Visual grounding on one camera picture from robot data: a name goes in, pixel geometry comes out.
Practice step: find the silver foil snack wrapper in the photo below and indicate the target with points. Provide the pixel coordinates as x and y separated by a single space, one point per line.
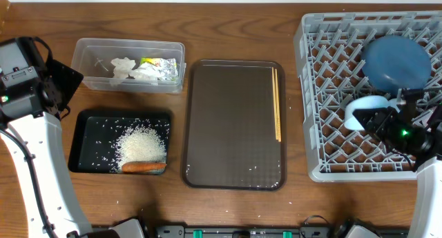
167 67

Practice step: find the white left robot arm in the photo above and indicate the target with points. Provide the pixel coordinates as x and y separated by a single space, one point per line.
35 145

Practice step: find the dark blue plate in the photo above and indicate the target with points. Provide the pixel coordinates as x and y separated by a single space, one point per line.
395 62

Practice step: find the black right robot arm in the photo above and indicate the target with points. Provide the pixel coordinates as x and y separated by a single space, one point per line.
426 221

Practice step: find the white tissue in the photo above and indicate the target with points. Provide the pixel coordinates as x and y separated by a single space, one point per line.
122 70
145 72

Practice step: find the pile of white rice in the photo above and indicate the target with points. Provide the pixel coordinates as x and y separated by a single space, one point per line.
138 144

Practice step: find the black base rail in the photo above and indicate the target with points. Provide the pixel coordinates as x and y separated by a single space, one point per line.
314 226

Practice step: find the clear plastic bin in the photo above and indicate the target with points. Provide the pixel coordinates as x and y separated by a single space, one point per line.
93 56

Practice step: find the grey dishwasher rack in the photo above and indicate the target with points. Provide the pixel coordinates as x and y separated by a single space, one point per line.
328 49

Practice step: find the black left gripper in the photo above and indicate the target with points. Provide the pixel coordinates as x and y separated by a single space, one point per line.
64 83

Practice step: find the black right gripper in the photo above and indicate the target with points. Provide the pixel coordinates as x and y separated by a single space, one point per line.
374 117

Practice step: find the dark brown serving tray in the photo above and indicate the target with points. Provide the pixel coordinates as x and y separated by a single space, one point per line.
230 141

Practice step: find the wooden chopstick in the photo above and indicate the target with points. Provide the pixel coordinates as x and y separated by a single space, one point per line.
275 104
277 100

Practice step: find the black waste tray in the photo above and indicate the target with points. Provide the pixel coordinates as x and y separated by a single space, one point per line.
98 136

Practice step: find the orange carrot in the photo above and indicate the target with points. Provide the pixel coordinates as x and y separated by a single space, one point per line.
142 166

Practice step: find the light blue bowl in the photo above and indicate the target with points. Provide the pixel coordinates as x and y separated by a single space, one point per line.
368 102

